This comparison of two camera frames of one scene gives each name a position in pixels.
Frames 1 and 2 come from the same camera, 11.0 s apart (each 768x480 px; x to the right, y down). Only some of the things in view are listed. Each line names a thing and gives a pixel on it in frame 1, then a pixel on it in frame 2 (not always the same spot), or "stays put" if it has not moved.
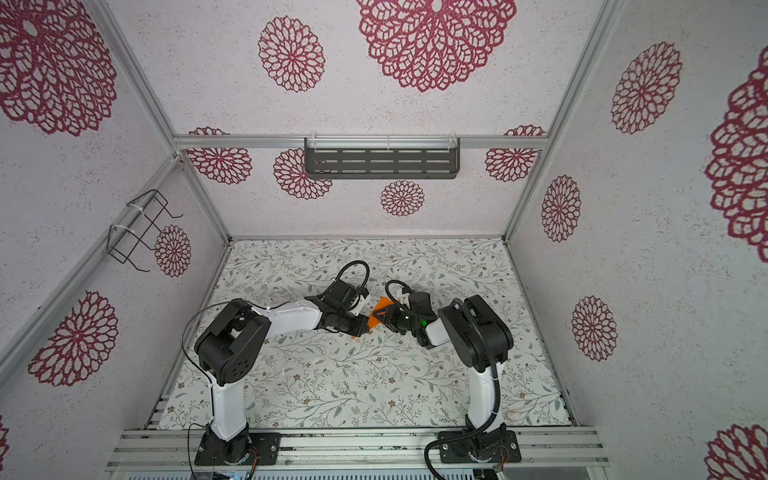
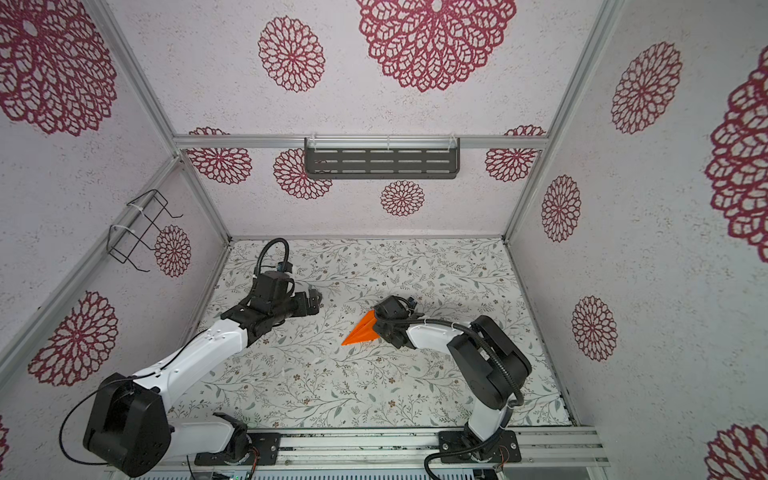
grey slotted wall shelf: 382,158 stays put
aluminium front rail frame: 174,449 stays put
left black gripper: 361,327 → 304,308
